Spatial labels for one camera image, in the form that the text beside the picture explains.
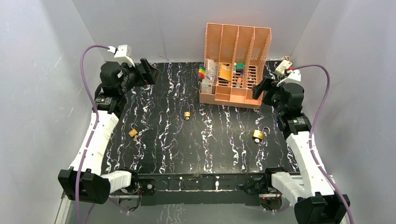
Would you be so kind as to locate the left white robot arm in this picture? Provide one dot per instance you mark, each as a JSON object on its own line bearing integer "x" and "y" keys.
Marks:
{"x": 83, "y": 181}

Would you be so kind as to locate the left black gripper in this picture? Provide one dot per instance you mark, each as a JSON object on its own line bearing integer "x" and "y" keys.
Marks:
{"x": 147, "y": 71}

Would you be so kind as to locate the orange booklet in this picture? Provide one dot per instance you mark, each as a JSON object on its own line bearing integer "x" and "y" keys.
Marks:
{"x": 224, "y": 72}

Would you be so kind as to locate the middle brass long-shackle padlock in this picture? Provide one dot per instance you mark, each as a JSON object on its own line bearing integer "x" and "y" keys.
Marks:
{"x": 187, "y": 114}

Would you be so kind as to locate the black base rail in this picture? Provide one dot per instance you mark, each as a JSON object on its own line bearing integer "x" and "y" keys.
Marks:
{"x": 229, "y": 188}

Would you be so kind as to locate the right brass padlock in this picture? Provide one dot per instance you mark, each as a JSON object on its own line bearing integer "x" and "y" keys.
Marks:
{"x": 260, "y": 135}

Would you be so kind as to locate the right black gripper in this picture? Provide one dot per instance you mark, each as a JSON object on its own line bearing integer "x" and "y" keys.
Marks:
{"x": 268, "y": 85}

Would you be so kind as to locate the orange plastic file organizer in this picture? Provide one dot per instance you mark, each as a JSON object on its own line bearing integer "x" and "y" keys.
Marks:
{"x": 235, "y": 57}

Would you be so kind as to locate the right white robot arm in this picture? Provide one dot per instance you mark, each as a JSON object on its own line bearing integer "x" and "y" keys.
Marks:
{"x": 316, "y": 201}

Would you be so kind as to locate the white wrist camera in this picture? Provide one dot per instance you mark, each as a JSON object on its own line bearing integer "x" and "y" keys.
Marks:
{"x": 122, "y": 54}
{"x": 294, "y": 76}

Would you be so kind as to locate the brass padlock with keys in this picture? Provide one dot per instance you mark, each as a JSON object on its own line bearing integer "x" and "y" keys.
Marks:
{"x": 134, "y": 132}

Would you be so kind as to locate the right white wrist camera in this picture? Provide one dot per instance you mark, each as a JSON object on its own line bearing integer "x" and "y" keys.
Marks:
{"x": 294, "y": 76}

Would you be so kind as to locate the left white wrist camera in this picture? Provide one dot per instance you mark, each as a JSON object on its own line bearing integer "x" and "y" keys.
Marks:
{"x": 122, "y": 54}

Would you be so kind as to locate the white card boxes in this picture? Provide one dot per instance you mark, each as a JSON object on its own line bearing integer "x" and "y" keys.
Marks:
{"x": 210, "y": 77}

